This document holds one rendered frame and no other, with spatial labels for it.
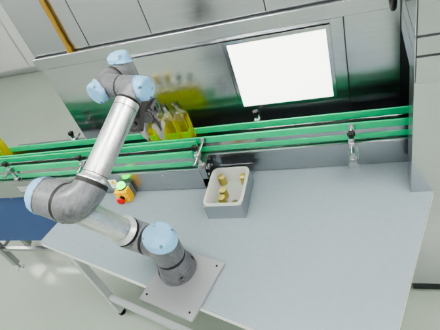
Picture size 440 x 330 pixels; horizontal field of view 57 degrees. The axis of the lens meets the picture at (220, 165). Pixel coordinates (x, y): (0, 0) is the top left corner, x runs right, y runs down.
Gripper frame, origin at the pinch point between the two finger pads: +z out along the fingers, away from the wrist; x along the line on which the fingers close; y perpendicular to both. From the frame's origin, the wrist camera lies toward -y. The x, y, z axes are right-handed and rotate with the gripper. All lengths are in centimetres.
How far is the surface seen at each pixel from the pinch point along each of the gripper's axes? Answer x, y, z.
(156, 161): 16.2, 16.6, 25.4
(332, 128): -63, 26, 23
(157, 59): 8.6, 42.0, -11.7
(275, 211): -38, 0, 43
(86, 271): 67, -13, 72
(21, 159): 99, 24, 23
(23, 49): 361, 340, 84
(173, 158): 7.0, 16.3, 24.4
